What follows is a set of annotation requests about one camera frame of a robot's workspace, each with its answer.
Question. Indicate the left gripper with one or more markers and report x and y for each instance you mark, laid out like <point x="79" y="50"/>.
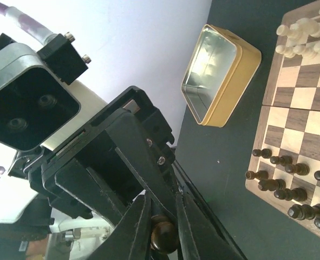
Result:
<point x="123" y="150"/>

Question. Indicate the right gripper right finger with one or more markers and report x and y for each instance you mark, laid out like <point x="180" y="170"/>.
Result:
<point x="200" y="236"/>

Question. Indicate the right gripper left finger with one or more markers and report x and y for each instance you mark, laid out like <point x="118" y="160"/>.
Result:
<point x="131" y="237"/>

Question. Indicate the dark chess piece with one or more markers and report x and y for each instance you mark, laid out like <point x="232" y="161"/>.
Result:
<point x="305" y="211"/>
<point x="259" y="175"/>
<point x="271" y="184"/>
<point x="297" y="194"/>

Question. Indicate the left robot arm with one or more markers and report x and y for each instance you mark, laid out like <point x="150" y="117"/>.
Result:
<point x="35" y="222"/>

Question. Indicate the wooden chess board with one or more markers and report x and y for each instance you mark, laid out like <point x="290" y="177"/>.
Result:
<point x="289" y="122"/>

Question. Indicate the gold metal tin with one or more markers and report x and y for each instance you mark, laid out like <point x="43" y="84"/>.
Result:
<point x="220" y="70"/>

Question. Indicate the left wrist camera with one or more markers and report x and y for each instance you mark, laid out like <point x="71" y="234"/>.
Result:
<point x="32" y="100"/>

